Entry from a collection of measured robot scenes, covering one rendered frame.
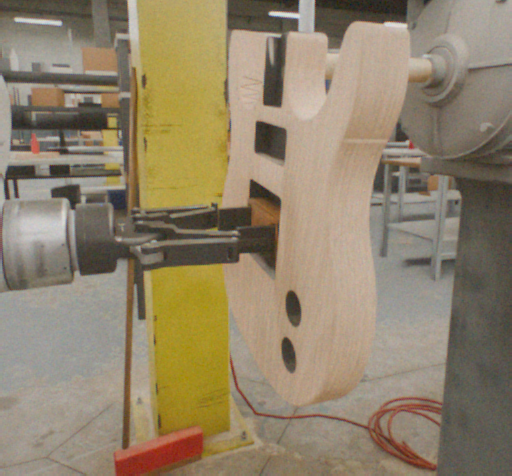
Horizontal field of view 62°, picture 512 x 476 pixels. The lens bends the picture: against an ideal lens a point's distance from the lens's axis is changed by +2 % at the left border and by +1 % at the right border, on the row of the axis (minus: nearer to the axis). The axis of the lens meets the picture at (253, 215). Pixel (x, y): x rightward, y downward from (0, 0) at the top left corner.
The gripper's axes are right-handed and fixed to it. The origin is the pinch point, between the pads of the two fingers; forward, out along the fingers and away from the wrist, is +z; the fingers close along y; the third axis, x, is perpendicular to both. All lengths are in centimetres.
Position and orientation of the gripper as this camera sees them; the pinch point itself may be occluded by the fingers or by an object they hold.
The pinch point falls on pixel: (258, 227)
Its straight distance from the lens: 51.3
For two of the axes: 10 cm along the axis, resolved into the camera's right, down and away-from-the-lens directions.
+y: 3.4, 3.0, -8.9
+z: 9.4, -0.6, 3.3
